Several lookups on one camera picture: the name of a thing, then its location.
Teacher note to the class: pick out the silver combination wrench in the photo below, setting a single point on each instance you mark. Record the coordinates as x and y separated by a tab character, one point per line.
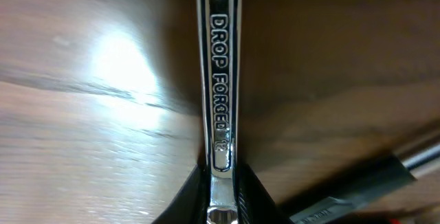
219	28

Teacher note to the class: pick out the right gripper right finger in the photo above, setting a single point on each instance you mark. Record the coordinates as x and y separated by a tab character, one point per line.
254	202

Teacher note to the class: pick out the small claw hammer black grip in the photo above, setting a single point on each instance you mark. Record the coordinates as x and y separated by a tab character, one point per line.
371	182

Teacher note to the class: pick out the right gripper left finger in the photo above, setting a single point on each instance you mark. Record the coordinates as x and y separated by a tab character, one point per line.
190	203

